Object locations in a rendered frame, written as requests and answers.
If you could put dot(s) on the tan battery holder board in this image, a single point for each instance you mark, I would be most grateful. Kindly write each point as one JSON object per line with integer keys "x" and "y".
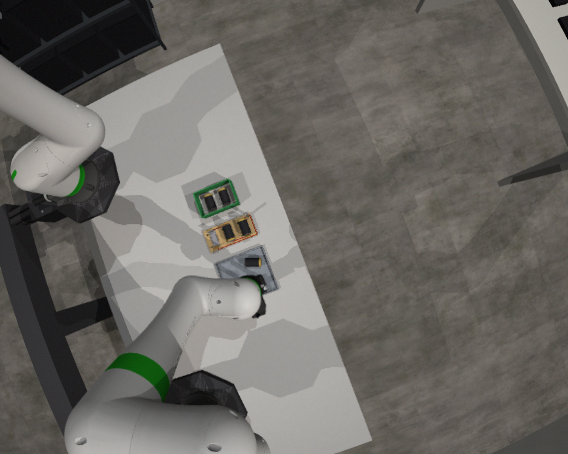
{"x": 215, "y": 236}

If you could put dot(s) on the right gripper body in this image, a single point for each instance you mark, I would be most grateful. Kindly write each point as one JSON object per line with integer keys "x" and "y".
{"x": 261, "y": 282}

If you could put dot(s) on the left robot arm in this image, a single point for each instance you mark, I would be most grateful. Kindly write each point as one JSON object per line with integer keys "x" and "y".
{"x": 70, "y": 133}

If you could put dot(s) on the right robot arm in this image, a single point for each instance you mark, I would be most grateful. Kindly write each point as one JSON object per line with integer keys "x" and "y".
{"x": 119, "y": 413}

